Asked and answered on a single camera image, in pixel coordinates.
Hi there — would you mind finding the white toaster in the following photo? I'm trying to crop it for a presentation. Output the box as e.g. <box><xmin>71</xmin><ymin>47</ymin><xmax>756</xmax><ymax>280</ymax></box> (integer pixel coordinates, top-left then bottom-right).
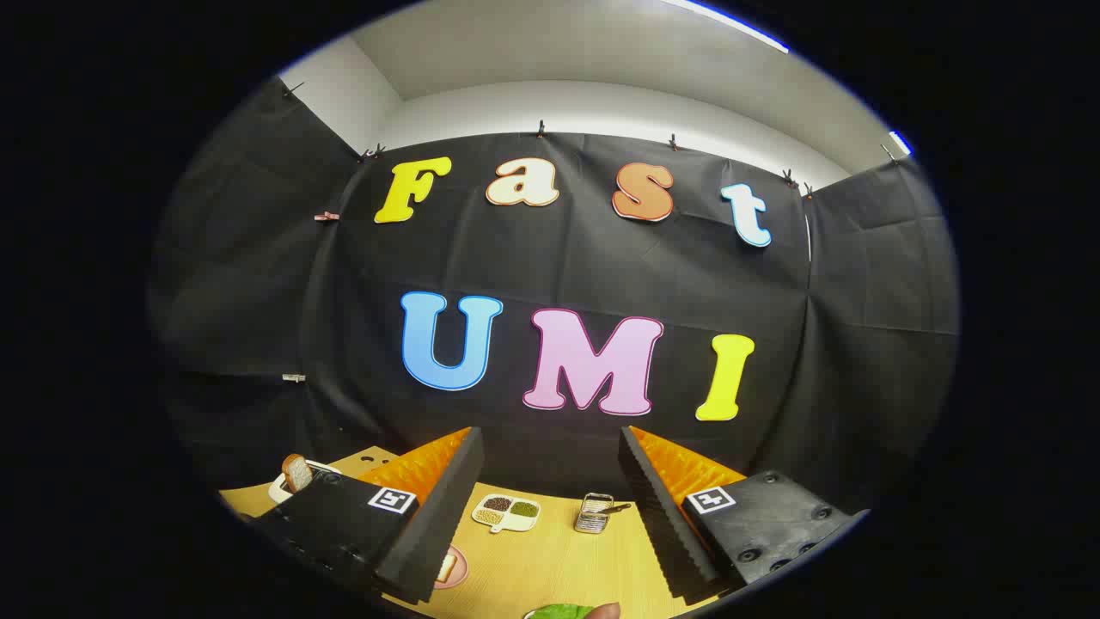
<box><xmin>268</xmin><ymin>460</ymin><xmax>343</xmax><ymax>505</ymax></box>

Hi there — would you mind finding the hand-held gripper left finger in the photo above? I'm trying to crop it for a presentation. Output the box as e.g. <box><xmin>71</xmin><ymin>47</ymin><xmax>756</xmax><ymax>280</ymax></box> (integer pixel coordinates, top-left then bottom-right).
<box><xmin>247</xmin><ymin>426</ymin><xmax>485</xmax><ymax>605</ymax></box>

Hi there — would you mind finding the metal wire utensil holder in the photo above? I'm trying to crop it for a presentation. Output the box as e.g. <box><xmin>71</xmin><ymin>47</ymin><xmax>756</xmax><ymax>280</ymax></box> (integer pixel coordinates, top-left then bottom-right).
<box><xmin>574</xmin><ymin>493</ymin><xmax>614</xmax><ymax>535</ymax></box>

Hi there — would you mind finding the white compartment dish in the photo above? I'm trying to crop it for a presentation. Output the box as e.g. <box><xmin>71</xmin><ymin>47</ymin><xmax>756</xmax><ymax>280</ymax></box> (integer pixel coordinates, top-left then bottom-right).
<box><xmin>471</xmin><ymin>494</ymin><xmax>541</xmax><ymax>534</ymax></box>

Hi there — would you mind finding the pink plate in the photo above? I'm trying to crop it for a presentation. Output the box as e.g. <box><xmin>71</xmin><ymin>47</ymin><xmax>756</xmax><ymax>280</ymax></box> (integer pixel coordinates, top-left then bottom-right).
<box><xmin>434</xmin><ymin>544</ymin><xmax>469</xmax><ymax>590</ymax></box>

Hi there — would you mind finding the black backdrop cloth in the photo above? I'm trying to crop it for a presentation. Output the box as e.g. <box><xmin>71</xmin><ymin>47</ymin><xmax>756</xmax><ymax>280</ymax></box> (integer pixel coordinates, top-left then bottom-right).
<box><xmin>148</xmin><ymin>76</ymin><xmax>961</xmax><ymax>517</ymax></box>

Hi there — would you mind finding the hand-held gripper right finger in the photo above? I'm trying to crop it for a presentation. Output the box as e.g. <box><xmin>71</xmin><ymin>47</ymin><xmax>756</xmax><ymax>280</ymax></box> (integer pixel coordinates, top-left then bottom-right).
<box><xmin>618</xmin><ymin>425</ymin><xmax>871</xmax><ymax>605</ymax></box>

